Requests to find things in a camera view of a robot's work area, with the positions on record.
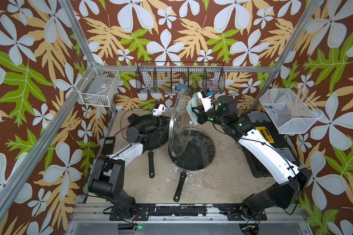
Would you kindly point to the white wire basket left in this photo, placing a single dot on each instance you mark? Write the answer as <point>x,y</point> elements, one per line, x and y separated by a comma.
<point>97,86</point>

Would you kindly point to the aluminium frame post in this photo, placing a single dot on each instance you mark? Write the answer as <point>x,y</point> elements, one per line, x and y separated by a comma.
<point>72,98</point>

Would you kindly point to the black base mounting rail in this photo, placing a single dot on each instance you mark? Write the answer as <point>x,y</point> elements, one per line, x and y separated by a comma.
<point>143,212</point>

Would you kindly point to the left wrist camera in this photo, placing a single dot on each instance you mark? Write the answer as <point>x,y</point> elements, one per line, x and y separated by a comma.
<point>158,110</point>

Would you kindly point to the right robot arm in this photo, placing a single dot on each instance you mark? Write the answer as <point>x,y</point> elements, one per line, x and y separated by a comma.
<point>290,179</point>

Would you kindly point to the blue object in basket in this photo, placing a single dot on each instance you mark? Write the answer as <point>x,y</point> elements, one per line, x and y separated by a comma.
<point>180,87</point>

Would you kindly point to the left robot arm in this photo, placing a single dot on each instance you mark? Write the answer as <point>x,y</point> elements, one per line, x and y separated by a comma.
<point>107,179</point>

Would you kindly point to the white wire basket right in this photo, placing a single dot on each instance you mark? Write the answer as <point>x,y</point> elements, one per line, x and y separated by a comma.
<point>290,110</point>

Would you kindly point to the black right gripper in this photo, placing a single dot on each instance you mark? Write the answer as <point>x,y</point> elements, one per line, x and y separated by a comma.
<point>201,114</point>

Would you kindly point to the white wire basket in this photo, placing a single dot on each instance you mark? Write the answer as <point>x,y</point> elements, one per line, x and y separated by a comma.
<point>97,86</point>
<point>290,110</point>

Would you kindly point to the black wire basket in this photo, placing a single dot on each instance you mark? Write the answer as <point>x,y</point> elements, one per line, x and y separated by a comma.
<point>165,76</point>

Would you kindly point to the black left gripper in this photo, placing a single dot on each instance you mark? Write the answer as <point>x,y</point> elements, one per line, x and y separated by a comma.
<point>161,126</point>

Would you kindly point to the small black battery box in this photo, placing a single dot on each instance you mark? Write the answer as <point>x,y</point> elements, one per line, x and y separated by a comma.
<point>132,118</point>

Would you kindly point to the black power adapter brick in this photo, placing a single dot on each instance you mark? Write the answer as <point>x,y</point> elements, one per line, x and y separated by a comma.
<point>108,146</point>

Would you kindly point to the black back frying pan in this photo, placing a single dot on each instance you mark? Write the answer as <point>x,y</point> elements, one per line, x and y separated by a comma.
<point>137,133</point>

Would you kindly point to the black frying pan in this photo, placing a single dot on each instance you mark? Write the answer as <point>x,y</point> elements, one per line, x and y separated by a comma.
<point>137,133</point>
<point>191,164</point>

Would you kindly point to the black front frying pan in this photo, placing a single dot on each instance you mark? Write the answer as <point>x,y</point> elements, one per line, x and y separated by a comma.
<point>191,164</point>

